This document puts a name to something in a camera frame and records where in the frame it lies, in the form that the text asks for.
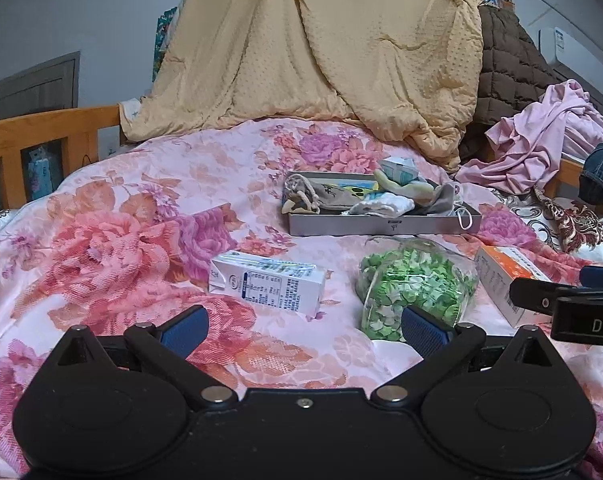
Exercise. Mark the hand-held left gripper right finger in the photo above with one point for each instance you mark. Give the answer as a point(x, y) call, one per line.
point(421, 330)

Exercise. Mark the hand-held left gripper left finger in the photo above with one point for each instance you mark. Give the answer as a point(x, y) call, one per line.
point(186, 330)

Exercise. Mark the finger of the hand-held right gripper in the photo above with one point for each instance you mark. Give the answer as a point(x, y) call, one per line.
point(531, 296)
point(586, 322)

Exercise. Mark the bag of green paper stars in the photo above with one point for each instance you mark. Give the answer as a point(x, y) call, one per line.
point(411, 280)

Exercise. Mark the white and blue milk carton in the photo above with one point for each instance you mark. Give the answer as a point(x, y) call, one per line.
point(271, 282)

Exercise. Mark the grey tray box cartoon lining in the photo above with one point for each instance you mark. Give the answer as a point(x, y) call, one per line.
point(381, 225)

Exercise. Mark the white gauze baby towel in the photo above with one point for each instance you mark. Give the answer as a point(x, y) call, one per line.
point(381, 206)

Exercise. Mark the pale cloth face mask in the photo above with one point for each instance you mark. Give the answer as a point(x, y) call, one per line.
point(439, 200)

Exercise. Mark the striped pale sock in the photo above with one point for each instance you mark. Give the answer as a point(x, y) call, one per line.
point(406, 190)

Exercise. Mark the orange and white medicine box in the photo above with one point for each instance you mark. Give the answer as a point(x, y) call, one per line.
point(501, 285)

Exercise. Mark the pink floral bedsheet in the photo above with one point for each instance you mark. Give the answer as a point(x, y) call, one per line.
point(131, 240)

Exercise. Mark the pink garment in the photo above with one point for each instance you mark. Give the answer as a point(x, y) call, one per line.
point(536, 145)

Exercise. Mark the brown quilted blanket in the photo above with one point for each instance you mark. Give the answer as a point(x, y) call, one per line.
point(511, 75)

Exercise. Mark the white air conditioner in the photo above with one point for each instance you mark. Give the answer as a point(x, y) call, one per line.
point(574, 60)

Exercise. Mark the teal patterned cloth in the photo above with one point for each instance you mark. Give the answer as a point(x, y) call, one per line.
point(164, 40)

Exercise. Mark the yellow quilt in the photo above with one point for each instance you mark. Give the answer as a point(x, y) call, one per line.
point(306, 45)

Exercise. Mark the blue box behind bed frame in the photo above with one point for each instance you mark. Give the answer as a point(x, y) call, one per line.
point(40, 172)

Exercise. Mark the wooden bed rail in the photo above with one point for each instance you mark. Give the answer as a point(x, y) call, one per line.
point(41, 127)

